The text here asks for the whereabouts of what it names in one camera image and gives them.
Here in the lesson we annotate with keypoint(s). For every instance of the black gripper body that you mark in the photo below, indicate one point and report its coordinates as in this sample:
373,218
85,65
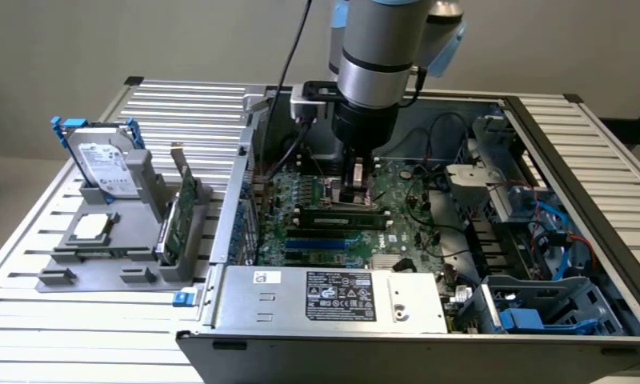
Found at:
364,125

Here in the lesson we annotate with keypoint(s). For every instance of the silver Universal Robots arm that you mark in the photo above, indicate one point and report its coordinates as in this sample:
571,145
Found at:
376,48

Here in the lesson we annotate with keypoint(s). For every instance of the RAM stick with white label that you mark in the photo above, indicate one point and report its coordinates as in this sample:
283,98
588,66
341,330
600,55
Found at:
341,221

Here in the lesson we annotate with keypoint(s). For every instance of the CPU socket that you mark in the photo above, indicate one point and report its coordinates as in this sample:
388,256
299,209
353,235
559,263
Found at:
352,194

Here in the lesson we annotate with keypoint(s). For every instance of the green motherboard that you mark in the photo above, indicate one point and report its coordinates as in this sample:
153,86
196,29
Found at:
405,228

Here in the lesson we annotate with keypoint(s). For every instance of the blue expansion slot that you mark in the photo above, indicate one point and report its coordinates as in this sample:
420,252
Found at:
315,243

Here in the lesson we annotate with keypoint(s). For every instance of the silver chipset heatsink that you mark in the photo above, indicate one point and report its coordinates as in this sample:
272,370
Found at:
385,262

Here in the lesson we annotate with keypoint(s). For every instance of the silver power supply unit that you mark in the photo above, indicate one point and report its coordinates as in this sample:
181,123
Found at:
299,300

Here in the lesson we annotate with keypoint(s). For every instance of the green graphics card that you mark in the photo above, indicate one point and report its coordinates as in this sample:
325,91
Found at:
181,216

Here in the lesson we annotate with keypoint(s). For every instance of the black table corner cap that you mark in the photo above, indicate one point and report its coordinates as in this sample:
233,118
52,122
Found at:
134,81
572,98

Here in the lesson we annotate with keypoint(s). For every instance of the open black PC case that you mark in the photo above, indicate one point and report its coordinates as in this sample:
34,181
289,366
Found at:
405,352

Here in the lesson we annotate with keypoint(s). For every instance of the grey parts rack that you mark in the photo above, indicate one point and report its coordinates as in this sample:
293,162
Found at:
133,240

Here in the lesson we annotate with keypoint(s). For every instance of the blue case latch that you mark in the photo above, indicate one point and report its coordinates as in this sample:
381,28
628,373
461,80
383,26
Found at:
184,299

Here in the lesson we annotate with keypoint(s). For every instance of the grey disk bay cage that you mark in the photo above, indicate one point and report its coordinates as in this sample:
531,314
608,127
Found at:
555,298

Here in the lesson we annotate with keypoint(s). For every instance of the silver CPU chip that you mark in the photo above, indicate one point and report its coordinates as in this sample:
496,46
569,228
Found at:
92,227

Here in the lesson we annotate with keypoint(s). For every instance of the white black wrist camera box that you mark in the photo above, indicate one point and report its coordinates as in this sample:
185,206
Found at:
312,98

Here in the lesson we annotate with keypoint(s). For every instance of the silver metal drive bracket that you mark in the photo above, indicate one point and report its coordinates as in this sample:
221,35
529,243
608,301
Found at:
475,180

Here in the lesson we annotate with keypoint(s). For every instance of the hard disk with blue bracket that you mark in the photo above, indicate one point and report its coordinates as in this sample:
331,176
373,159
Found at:
104,162

